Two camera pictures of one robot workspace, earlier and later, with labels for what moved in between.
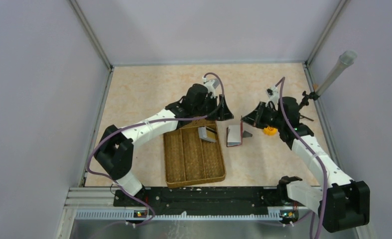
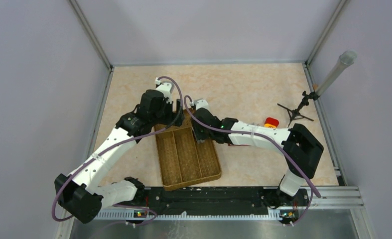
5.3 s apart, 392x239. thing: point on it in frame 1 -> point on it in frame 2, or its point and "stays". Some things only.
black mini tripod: (312, 95) stays
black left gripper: (222, 113) -> (174, 118)
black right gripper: (255, 117) -> (198, 135)
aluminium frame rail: (90, 33) stays
